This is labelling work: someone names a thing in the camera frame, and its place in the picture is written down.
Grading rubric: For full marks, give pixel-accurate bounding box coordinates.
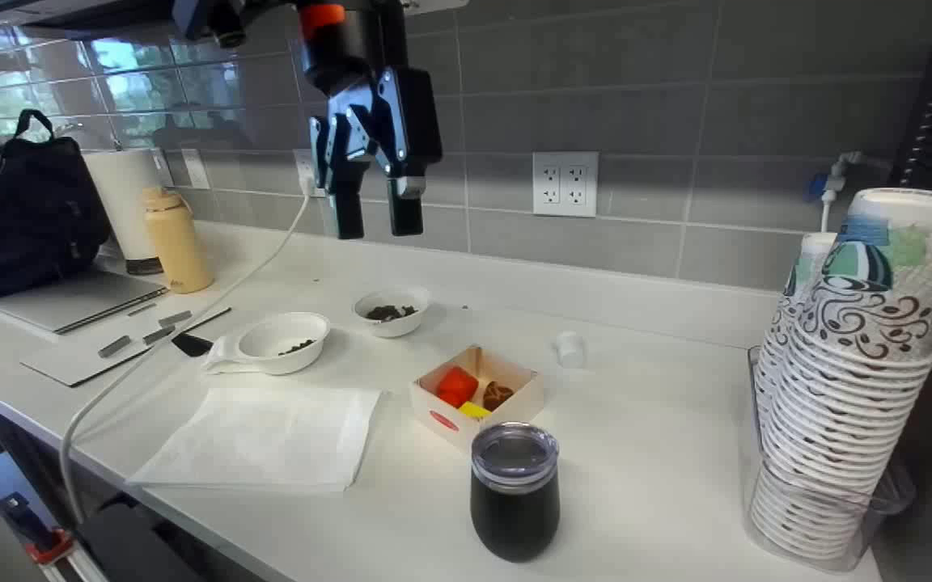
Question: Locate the white paper towel roll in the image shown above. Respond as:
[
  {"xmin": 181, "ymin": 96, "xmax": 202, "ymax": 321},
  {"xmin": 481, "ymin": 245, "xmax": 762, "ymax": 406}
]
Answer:
[{"xmin": 80, "ymin": 144, "xmax": 168, "ymax": 270}]

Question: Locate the small black square piece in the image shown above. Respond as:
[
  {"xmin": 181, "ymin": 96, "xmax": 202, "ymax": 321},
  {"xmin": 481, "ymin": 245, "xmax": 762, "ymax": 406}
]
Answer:
[{"xmin": 172, "ymin": 329, "xmax": 216, "ymax": 362}]

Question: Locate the white paper napkin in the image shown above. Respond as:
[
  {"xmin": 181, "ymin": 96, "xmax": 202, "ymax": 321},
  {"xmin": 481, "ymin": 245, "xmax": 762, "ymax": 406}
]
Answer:
[{"xmin": 125, "ymin": 381, "xmax": 381, "ymax": 499}]

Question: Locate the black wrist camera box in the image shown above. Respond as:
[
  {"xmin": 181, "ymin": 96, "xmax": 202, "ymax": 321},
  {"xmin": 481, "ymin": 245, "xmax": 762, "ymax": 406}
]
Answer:
[{"xmin": 381, "ymin": 65, "xmax": 446, "ymax": 182}]

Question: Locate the blue white spray bottle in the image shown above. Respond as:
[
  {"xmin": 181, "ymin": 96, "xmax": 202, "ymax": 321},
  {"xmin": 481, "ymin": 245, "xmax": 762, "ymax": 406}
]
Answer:
[{"xmin": 803, "ymin": 148, "xmax": 868, "ymax": 236}]

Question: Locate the red toy tomato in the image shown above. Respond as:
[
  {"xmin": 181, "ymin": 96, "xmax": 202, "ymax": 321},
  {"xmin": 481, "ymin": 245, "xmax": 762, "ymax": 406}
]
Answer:
[{"xmin": 431, "ymin": 366, "xmax": 479, "ymax": 411}]

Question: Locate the white power cable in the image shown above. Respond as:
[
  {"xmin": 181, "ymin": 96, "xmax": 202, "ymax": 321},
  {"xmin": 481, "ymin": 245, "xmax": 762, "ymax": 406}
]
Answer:
[{"xmin": 56, "ymin": 187, "xmax": 316, "ymax": 531}]

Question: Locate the black tumbler with clear lid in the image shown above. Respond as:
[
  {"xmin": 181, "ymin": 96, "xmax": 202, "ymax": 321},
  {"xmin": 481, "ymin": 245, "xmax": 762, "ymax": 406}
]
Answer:
[{"xmin": 468, "ymin": 421, "xmax": 564, "ymax": 566}]

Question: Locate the tan bottle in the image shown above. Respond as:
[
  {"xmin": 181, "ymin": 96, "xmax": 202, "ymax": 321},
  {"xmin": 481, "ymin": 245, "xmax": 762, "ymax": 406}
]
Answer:
[{"xmin": 138, "ymin": 187, "xmax": 216, "ymax": 297}]

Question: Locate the brown toy food piece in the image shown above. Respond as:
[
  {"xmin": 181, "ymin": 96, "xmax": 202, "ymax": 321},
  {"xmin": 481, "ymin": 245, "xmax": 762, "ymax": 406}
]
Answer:
[{"xmin": 479, "ymin": 379, "xmax": 517, "ymax": 413}]

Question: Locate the white bowl with handle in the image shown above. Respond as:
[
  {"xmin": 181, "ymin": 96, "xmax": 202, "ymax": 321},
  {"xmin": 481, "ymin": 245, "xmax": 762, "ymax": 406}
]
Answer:
[{"xmin": 202, "ymin": 307, "xmax": 332, "ymax": 379}]

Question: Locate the wooden box with food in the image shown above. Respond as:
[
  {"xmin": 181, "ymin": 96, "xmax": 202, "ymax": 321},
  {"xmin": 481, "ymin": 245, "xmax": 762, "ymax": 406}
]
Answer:
[{"xmin": 411, "ymin": 344, "xmax": 548, "ymax": 445}]

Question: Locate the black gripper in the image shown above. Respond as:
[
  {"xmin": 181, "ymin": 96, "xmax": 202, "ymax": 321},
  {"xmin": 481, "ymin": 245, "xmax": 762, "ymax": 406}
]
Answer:
[{"xmin": 306, "ymin": 68, "xmax": 428, "ymax": 243}]

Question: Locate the small white bowl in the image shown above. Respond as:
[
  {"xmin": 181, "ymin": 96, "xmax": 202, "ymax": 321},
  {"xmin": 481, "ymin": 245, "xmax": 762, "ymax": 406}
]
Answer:
[{"xmin": 349, "ymin": 283, "xmax": 434, "ymax": 344}]

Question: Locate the black backpack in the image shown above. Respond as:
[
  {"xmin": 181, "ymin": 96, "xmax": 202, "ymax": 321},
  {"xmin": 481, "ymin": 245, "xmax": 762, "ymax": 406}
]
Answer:
[{"xmin": 0, "ymin": 106, "xmax": 115, "ymax": 305}]

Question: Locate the white double wall outlet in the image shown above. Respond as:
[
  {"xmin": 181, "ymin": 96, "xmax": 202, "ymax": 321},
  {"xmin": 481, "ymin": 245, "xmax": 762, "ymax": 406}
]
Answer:
[{"xmin": 528, "ymin": 148, "xmax": 600, "ymax": 221}]

